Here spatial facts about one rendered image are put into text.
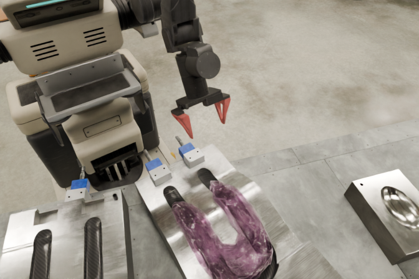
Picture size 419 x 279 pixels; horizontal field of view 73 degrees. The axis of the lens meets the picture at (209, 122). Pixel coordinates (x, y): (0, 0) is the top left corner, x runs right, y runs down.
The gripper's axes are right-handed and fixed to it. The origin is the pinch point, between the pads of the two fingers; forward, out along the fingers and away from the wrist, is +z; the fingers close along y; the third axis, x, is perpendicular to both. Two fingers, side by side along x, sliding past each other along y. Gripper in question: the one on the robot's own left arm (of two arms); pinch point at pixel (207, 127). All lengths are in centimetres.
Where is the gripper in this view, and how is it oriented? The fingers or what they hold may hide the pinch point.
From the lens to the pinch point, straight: 73.6
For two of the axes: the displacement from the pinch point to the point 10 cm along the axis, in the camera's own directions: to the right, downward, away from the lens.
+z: 2.4, 9.0, 3.7
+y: 8.5, -3.8, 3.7
